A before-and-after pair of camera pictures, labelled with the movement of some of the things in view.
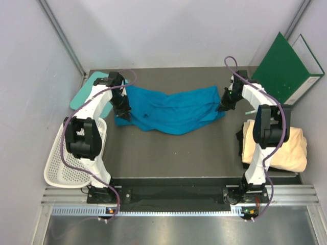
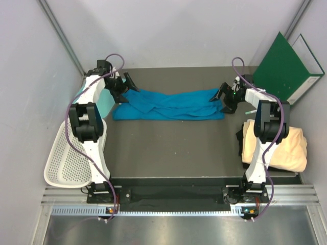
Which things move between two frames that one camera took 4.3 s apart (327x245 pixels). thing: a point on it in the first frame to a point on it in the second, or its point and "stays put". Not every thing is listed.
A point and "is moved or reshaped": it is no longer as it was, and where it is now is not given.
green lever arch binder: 287,73 stays put
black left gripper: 123,112 to 118,97
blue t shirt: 174,112 is moved or reshaped
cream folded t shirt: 291,155 stays put
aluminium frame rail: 62,34 stays put
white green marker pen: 250,112 stays put
